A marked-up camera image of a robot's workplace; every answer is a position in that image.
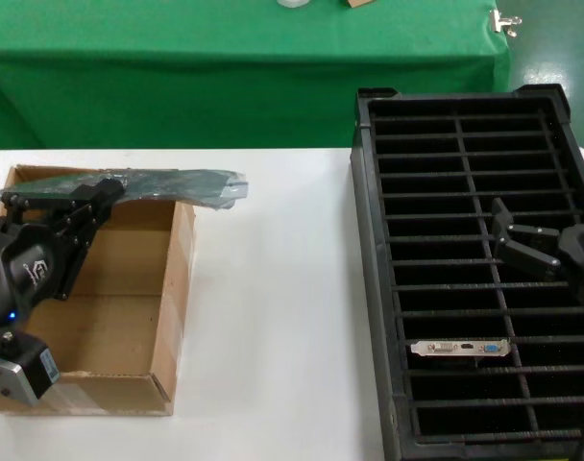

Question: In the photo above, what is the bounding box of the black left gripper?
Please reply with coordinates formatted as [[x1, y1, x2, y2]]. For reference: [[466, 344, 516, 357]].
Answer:
[[0, 178, 126, 332]]

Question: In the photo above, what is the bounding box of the brown open cardboard box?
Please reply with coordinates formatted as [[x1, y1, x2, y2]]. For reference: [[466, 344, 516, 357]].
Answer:
[[0, 164, 197, 417]]

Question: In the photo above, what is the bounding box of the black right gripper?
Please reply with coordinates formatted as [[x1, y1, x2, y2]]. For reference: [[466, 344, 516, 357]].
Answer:
[[492, 197, 584, 313]]

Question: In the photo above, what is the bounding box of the translucent grey antistatic bag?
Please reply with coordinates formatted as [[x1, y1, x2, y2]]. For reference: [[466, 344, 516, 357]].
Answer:
[[0, 167, 251, 211]]

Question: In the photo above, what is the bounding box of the green cloth covered table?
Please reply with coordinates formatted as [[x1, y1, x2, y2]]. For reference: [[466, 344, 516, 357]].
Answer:
[[0, 0, 512, 151]]

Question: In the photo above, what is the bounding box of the graphics card with silver bracket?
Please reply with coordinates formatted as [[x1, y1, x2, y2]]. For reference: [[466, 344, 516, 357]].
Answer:
[[410, 338, 512, 359]]

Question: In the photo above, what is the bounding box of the silver binder clip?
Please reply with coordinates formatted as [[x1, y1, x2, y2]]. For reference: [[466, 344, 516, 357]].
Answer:
[[489, 9, 523, 38]]

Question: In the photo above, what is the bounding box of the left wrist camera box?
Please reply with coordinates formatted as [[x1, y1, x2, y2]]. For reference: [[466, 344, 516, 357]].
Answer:
[[0, 330, 61, 407]]

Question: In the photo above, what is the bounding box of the black slotted plastic container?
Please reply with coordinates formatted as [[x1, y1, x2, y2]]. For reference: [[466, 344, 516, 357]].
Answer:
[[349, 84, 584, 461]]

